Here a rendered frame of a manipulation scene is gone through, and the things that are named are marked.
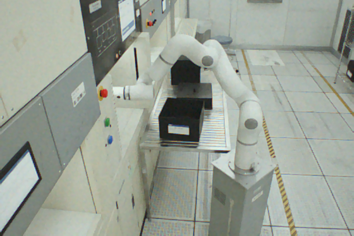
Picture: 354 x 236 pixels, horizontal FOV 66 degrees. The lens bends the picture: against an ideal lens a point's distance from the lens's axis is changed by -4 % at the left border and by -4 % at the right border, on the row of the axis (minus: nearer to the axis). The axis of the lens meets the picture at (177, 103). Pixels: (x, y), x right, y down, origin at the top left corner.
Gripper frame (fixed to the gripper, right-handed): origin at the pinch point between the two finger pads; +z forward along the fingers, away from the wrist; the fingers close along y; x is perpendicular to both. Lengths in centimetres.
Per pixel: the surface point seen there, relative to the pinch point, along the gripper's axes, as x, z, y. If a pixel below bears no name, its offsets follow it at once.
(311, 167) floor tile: -119, -176, 64
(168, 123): -30, -38, 14
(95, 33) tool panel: 42, -12, -28
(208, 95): -33, -70, 57
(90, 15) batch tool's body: 50, -12, -31
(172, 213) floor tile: -119, -38, 15
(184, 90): -33, -51, 68
